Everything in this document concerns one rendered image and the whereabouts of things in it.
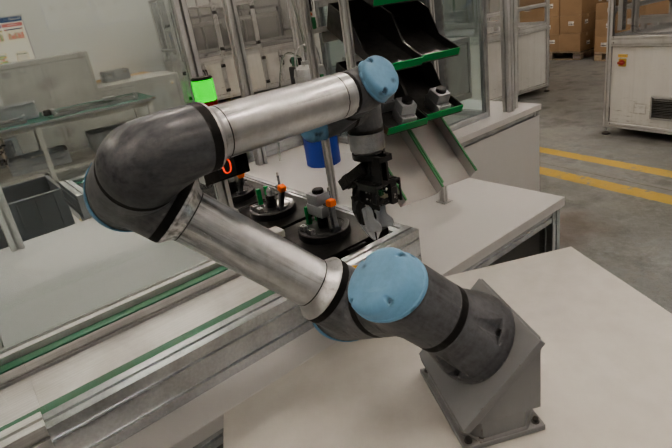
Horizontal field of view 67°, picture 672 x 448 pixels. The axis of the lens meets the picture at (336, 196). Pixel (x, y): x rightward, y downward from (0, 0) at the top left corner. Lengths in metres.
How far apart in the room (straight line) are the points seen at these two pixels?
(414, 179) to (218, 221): 0.80
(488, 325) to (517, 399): 0.12
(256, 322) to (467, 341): 0.46
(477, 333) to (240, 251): 0.38
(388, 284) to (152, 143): 0.37
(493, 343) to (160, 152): 0.55
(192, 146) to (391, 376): 0.60
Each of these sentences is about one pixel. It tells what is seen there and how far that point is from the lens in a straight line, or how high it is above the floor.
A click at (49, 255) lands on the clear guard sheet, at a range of 1.24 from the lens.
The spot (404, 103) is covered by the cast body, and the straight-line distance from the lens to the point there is 1.37.
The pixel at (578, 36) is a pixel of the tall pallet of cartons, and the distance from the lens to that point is 9.97.
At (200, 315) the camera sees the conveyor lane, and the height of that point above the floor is 0.92.
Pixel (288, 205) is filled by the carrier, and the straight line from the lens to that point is 1.53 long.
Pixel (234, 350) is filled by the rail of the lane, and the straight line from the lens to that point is 1.09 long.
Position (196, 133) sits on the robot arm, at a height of 1.41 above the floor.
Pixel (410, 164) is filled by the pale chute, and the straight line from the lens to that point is 1.49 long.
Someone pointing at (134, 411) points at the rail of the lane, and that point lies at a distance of 1.06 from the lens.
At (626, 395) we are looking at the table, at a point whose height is 0.86.
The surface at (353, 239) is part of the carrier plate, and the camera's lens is 1.29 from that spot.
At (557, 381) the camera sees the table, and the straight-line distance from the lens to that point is 1.03.
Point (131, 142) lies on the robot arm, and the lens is 0.67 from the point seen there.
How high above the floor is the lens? 1.53
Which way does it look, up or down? 21 degrees down
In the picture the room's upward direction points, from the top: 9 degrees counter-clockwise
